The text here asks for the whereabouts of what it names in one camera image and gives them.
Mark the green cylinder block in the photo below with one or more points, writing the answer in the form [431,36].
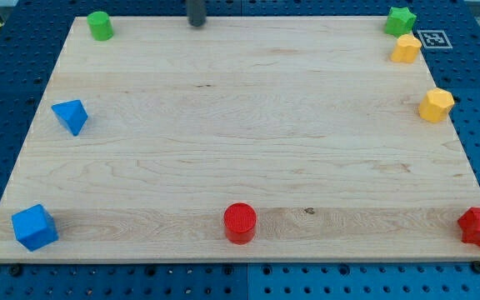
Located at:
[100,25]

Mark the light wooden board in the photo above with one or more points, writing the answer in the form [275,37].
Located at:
[305,119]

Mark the grey cylindrical pointer tool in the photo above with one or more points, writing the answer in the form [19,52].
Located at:
[196,12]

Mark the yellow heart block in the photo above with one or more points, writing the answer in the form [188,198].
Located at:
[406,49]

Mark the yellow hexagon block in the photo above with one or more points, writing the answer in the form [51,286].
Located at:
[436,105]

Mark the green star block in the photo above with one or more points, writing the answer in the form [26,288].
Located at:
[400,20]

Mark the white fiducial marker tag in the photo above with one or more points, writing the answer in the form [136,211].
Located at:
[434,39]

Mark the blue cube block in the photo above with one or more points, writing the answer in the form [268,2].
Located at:
[34,227]

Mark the red cylinder block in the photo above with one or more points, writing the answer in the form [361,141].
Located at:
[240,221]

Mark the blue triangle block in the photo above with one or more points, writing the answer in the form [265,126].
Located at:
[72,115]

